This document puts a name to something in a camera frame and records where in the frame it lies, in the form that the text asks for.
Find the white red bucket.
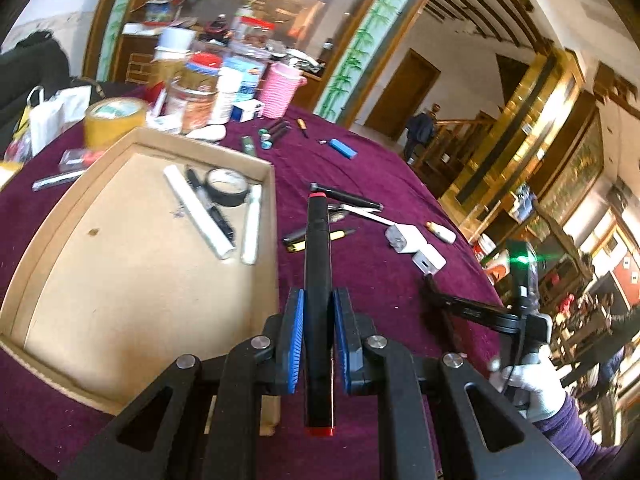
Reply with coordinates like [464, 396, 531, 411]
[475, 235, 497, 263]

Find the black marker pen white label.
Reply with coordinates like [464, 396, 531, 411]
[185, 166, 236, 243]

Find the tan packing tape roll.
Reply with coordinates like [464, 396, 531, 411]
[83, 98, 149, 148]

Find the wooden stair railing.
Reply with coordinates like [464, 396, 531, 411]
[415, 110, 496, 186]

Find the pink knit covered thermos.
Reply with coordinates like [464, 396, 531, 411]
[257, 62, 307, 120]

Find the clear jar red lid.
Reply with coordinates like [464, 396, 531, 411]
[232, 15, 276, 47]

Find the brown wooden door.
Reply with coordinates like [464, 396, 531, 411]
[364, 49, 441, 141]

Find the person's right forearm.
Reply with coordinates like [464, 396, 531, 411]
[532, 392, 640, 480]

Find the black tape roll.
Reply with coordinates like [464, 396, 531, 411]
[206, 167, 249, 207]

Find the white bottle orange cap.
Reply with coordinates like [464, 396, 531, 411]
[426, 221, 457, 245]

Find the yellow pen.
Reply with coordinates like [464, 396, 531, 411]
[286, 228, 357, 254]

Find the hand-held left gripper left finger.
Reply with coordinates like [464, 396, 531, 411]
[60, 287, 306, 480]

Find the white oval object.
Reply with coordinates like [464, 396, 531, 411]
[185, 125, 227, 142]

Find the person's right hand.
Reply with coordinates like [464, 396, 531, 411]
[487, 355, 568, 423]

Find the clear red plastic packet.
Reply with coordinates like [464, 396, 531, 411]
[59, 147, 108, 173]

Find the white tube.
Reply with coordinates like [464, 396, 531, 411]
[163, 164, 236, 261]

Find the person in dark clothes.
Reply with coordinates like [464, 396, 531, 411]
[404, 111, 436, 161]

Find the blue battery pack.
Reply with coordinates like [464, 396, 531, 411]
[330, 139, 359, 161]

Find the white paper bag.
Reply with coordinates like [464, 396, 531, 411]
[27, 85, 93, 156]

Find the white plastic jar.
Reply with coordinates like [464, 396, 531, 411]
[210, 67, 251, 125]

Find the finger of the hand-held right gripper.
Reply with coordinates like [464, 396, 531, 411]
[421, 274, 518, 335]

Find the white charger with prongs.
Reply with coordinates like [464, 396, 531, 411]
[411, 244, 447, 277]

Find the small white blue box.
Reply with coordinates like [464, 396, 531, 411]
[231, 100, 266, 123]

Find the silver pen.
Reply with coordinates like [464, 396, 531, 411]
[32, 169, 86, 192]

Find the black marker grey cap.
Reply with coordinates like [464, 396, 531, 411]
[308, 182, 384, 211]

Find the orange label jar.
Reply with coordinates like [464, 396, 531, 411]
[165, 52, 223, 133]

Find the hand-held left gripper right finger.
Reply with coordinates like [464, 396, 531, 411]
[332, 287, 581, 480]

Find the black marker red cap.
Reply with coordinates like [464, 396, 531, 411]
[303, 192, 335, 436]

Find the framed landscape painting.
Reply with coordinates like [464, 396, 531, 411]
[540, 110, 606, 221]

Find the cardboard tray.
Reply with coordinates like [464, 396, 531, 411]
[0, 127, 278, 416]

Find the white charger block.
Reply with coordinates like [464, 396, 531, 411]
[385, 223, 427, 255]

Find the black marker teal cap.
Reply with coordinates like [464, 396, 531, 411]
[262, 124, 292, 150]

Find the white plastic tub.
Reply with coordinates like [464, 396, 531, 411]
[155, 27, 196, 61]

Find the purple velvet tablecloth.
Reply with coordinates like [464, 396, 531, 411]
[0, 85, 506, 480]

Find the bamboo painted panel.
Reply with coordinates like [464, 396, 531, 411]
[317, 0, 436, 121]

